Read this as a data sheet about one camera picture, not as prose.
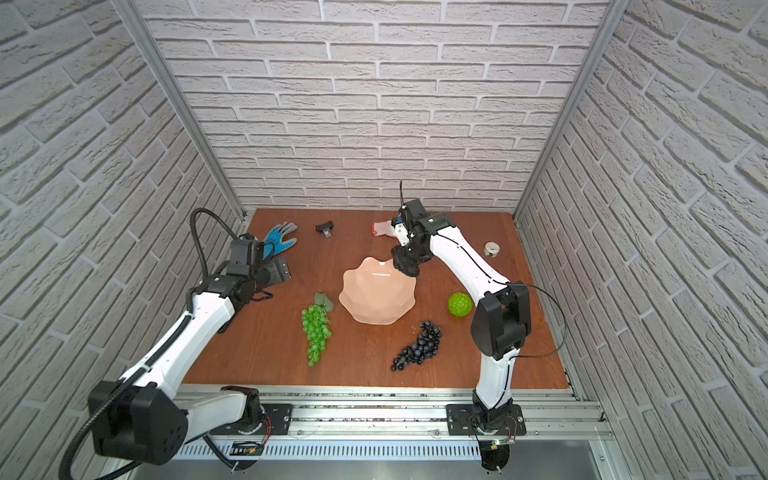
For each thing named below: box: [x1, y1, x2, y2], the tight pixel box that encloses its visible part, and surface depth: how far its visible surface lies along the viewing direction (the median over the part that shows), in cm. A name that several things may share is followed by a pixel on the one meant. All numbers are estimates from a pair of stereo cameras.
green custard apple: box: [447, 292, 473, 318], surface depth 91 cm
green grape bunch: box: [301, 292, 334, 368], surface depth 87 cm
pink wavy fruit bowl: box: [339, 257, 417, 325], surface depth 97 cm
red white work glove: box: [372, 220, 395, 237], surface depth 118 cm
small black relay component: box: [314, 220, 334, 238], surface depth 116 cm
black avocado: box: [391, 245, 420, 277], surface depth 78 cm
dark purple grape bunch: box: [391, 320, 442, 372], surface depth 84 cm
